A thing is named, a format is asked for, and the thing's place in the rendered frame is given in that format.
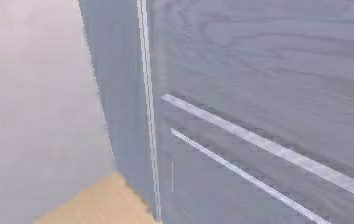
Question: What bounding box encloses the grey wooden cupboard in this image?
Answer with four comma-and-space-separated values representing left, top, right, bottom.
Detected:
77, 0, 354, 224

